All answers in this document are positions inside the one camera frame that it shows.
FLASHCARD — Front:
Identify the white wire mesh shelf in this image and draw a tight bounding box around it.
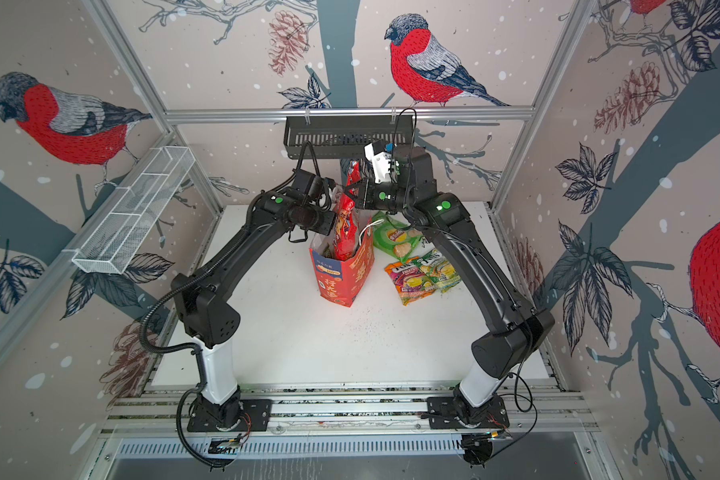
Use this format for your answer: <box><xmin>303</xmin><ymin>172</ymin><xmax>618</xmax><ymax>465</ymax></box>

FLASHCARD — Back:
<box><xmin>72</xmin><ymin>146</ymin><xmax>195</xmax><ymax>274</ymax></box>

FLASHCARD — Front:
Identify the horizontal aluminium frame bar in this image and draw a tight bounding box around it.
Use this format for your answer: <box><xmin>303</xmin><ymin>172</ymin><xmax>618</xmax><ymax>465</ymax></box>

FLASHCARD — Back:
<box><xmin>163</xmin><ymin>106</ymin><xmax>536</xmax><ymax>125</ymax></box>

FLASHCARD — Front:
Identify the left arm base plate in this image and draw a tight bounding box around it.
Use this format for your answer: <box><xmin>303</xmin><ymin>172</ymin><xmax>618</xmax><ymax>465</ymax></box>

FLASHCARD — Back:
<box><xmin>187</xmin><ymin>396</ymin><xmax>273</xmax><ymax>433</ymax></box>

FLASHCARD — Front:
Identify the black hanging basket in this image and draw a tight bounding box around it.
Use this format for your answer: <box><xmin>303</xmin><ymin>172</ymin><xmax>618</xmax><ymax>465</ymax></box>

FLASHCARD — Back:
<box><xmin>283</xmin><ymin>115</ymin><xmax>414</xmax><ymax>160</ymax></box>

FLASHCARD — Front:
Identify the green yellow candy packet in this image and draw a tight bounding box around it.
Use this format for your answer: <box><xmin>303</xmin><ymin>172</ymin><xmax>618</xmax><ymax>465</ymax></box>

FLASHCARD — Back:
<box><xmin>414</xmin><ymin>249</ymin><xmax>461</xmax><ymax>292</ymax></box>

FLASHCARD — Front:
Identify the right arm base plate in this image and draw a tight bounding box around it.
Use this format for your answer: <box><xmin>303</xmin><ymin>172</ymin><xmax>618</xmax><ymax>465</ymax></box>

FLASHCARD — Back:
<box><xmin>421</xmin><ymin>396</ymin><xmax>510</xmax><ymax>430</ymax></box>

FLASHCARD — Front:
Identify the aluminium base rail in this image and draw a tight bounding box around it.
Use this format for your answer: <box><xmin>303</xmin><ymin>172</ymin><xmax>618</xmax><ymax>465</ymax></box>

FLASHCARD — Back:
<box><xmin>104</xmin><ymin>379</ymin><xmax>601</xmax><ymax>460</ymax></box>

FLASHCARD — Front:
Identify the red paper gift bag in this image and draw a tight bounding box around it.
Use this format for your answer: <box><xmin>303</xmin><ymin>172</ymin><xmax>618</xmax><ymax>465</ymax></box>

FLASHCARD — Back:
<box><xmin>310</xmin><ymin>215</ymin><xmax>375</xmax><ymax>308</ymax></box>

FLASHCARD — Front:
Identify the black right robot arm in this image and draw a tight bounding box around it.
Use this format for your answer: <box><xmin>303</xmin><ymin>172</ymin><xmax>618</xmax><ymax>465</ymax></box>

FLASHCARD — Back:
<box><xmin>350</xmin><ymin>141</ymin><xmax>554</xmax><ymax>426</ymax></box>

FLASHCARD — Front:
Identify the red snack bag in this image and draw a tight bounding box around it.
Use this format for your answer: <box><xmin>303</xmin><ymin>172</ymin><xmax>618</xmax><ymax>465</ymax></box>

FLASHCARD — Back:
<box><xmin>334</xmin><ymin>161</ymin><xmax>362</xmax><ymax>261</ymax></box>

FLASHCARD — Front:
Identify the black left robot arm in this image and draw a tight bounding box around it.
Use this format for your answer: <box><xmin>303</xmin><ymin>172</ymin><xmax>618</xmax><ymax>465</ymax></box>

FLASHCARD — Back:
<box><xmin>172</xmin><ymin>169</ymin><xmax>336</xmax><ymax>430</ymax></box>

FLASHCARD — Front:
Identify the green chips bag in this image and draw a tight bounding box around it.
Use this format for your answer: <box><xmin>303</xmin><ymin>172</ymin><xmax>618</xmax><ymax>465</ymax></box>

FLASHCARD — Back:
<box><xmin>372</xmin><ymin>212</ymin><xmax>423</xmax><ymax>262</ymax></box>

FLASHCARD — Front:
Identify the orange candy snack packet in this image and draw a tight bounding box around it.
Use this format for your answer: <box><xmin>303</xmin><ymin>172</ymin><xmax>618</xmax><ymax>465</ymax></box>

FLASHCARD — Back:
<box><xmin>384</xmin><ymin>262</ymin><xmax>437</xmax><ymax>306</ymax></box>

